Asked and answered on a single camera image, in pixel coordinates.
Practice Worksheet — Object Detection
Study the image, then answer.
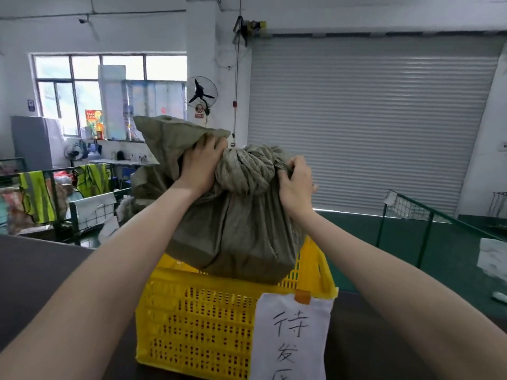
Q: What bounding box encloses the person's right hand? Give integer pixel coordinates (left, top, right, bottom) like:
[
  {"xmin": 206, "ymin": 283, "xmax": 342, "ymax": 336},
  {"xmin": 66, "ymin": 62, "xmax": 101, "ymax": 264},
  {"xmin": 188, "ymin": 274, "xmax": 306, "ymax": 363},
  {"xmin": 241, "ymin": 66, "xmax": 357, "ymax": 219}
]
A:
[{"xmin": 277, "ymin": 155, "xmax": 319, "ymax": 220}]

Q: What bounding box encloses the person's left hand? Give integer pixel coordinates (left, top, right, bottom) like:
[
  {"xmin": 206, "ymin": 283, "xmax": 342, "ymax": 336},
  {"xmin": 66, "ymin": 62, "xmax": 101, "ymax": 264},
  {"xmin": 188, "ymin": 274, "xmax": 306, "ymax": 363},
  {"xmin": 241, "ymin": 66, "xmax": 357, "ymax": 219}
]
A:
[{"xmin": 175, "ymin": 134, "xmax": 229, "ymax": 202}]

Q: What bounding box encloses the grey-green woven sack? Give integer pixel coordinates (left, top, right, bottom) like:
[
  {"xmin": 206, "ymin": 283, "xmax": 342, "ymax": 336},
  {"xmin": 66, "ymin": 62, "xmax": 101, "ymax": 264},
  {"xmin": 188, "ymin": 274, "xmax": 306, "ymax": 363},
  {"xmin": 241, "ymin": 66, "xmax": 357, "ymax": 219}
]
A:
[{"xmin": 130, "ymin": 115, "xmax": 308, "ymax": 286}]

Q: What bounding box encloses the yellow plastic crate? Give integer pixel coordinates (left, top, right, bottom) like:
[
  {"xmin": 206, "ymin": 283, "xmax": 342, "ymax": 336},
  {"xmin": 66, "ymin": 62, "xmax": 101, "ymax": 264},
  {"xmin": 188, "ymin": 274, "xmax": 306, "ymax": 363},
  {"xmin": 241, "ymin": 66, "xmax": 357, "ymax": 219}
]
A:
[{"xmin": 135, "ymin": 235, "xmax": 340, "ymax": 380}]

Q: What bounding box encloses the person's right forearm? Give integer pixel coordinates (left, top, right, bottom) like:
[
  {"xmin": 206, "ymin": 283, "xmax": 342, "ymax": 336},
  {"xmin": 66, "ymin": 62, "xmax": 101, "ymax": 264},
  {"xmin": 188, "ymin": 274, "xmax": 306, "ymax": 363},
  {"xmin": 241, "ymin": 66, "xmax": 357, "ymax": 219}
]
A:
[{"xmin": 293, "ymin": 209, "xmax": 507, "ymax": 380}]

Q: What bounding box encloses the person's left forearm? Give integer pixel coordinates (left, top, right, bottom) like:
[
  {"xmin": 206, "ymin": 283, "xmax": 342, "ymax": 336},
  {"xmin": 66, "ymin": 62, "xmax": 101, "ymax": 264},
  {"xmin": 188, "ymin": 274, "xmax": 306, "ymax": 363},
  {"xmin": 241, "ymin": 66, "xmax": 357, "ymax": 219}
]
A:
[{"xmin": 0, "ymin": 185, "xmax": 203, "ymax": 380}]

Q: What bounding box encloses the grey workbench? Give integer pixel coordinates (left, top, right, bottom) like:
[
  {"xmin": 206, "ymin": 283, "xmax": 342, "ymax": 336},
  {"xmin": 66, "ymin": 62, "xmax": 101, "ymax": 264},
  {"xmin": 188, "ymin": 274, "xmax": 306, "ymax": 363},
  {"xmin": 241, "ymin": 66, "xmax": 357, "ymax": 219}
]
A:
[{"xmin": 89, "ymin": 158, "xmax": 159, "ymax": 167}]

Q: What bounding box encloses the grey roller shutter door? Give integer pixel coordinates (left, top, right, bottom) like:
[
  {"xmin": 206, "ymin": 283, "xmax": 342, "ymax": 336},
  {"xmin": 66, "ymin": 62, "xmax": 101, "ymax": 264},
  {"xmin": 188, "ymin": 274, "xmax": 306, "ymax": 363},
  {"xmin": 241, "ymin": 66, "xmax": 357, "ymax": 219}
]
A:
[{"xmin": 247, "ymin": 35, "xmax": 507, "ymax": 217}]

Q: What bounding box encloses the yellow-green safety vest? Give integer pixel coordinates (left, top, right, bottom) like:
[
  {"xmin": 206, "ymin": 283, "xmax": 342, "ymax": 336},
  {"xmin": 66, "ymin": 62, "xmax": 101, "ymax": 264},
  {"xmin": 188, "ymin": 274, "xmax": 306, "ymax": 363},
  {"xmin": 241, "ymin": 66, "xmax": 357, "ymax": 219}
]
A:
[
  {"xmin": 18, "ymin": 171, "xmax": 58, "ymax": 225},
  {"xmin": 75, "ymin": 164, "xmax": 111, "ymax": 199}
]

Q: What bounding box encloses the small crumpled white paper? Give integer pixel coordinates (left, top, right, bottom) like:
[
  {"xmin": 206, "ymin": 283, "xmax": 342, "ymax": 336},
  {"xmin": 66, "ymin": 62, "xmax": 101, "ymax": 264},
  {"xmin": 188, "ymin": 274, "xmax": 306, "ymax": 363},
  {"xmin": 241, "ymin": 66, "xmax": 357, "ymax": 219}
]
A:
[{"xmin": 98, "ymin": 215, "xmax": 120, "ymax": 244}]

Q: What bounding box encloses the small black desk fan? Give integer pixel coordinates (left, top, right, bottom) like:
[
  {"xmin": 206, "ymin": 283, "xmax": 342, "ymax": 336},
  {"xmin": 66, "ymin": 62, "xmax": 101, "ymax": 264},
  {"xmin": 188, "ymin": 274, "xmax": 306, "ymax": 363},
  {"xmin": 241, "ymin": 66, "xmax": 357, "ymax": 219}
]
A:
[{"xmin": 63, "ymin": 142, "xmax": 86, "ymax": 167}]

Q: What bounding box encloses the shutter door motor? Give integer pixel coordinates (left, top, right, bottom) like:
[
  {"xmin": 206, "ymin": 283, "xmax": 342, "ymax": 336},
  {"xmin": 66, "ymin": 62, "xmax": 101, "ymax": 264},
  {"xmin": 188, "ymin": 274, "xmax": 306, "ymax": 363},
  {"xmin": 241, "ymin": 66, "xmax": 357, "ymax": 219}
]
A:
[{"xmin": 232, "ymin": 15, "xmax": 268, "ymax": 46}]

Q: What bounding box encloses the white handwritten paper sign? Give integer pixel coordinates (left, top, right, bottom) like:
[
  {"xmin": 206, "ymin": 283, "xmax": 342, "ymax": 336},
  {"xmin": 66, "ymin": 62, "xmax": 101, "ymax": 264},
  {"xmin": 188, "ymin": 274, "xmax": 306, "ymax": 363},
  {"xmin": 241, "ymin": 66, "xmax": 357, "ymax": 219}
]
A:
[{"xmin": 248, "ymin": 292, "xmax": 334, "ymax": 380}]

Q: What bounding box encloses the grey metal cabinet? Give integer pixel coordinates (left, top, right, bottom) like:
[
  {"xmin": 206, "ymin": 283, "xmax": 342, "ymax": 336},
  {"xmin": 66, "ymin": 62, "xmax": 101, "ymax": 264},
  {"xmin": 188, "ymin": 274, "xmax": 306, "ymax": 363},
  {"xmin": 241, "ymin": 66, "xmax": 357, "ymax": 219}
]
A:
[{"xmin": 11, "ymin": 116, "xmax": 67, "ymax": 172}]

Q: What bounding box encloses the large metal-framed window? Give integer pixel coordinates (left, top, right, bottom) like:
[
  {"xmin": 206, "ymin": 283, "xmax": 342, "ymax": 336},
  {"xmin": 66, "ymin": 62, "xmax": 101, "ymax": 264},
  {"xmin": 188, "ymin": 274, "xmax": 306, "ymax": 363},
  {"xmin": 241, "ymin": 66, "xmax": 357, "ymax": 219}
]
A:
[{"xmin": 30, "ymin": 53, "xmax": 187, "ymax": 141}]

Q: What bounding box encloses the floral fabric bundle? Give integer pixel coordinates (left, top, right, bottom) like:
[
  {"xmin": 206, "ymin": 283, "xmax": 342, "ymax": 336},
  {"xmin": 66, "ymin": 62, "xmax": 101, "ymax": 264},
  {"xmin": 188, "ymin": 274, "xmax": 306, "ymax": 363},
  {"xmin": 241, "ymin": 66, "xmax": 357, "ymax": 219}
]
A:
[{"xmin": 0, "ymin": 180, "xmax": 74, "ymax": 235}]

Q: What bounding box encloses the white handwritten paper sheet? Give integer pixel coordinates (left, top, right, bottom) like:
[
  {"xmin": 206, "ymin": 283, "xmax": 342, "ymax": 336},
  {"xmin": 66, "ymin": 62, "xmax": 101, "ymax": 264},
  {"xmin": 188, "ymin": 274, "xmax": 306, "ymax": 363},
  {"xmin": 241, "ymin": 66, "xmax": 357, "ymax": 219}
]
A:
[{"xmin": 476, "ymin": 237, "xmax": 507, "ymax": 284}]

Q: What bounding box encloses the large white wall fan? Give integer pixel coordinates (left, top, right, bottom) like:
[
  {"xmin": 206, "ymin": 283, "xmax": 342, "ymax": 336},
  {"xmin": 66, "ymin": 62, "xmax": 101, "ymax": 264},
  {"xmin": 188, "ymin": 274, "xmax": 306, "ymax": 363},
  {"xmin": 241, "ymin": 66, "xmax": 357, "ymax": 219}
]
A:
[{"xmin": 186, "ymin": 76, "xmax": 219, "ymax": 116}]

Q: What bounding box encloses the row of wall posters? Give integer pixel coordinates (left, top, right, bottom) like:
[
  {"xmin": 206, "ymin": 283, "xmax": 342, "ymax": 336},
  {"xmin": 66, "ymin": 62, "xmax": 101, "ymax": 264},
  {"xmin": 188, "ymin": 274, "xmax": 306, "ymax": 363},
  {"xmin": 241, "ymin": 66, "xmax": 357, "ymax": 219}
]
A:
[{"xmin": 84, "ymin": 65, "xmax": 187, "ymax": 141}]

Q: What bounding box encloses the green wire fence panel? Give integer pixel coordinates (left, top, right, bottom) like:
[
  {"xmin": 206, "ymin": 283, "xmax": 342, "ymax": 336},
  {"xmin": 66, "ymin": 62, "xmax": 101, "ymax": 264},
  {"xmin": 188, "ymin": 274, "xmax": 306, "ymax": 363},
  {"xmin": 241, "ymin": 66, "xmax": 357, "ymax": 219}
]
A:
[
  {"xmin": 0, "ymin": 158, "xmax": 134, "ymax": 248},
  {"xmin": 375, "ymin": 189, "xmax": 507, "ymax": 270}
]

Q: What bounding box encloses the black wire rack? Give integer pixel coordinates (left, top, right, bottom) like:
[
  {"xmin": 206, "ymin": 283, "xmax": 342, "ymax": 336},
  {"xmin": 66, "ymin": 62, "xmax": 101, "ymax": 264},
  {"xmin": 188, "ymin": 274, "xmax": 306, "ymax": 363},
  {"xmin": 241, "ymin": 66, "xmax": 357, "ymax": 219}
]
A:
[{"xmin": 487, "ymin": 192, "xmax": 507, "ymax": 221}]

